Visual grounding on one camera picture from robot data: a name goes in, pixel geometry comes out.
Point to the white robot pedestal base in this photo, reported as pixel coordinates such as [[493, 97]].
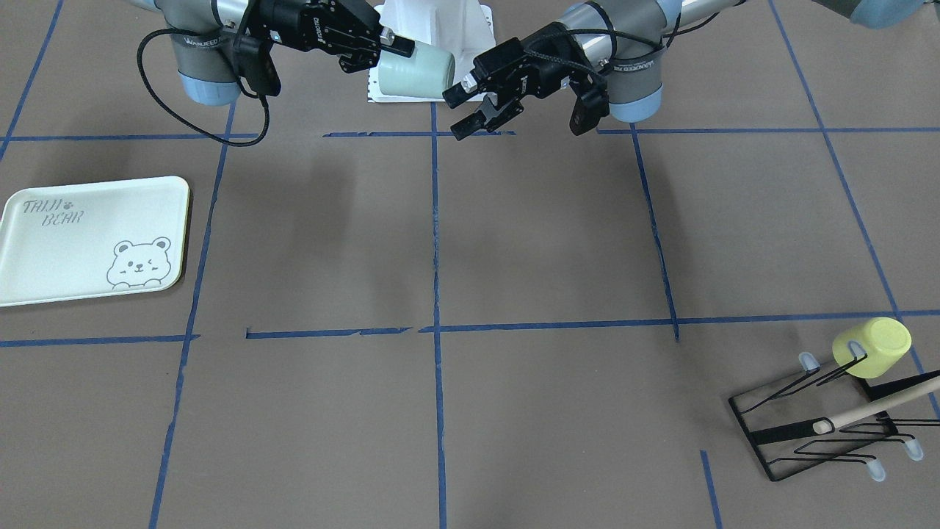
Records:
[[447, 36]]

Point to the black wire cup rack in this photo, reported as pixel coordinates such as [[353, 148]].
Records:
[[822, 414]]

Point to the yellow cup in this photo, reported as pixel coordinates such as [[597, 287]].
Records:
[[871, 348]]

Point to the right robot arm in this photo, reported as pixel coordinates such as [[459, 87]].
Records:
[[223, 48]]

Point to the pale green cup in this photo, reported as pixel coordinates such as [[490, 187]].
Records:
[[425, 75]]

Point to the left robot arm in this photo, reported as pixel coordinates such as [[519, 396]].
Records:
[[608, 52]]

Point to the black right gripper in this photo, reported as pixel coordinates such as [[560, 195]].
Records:
[[292, 26]]

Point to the cream bear tray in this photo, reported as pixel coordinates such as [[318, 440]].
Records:
[[93, 240]]

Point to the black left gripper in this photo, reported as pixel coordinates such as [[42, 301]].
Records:
[[541, 71]]

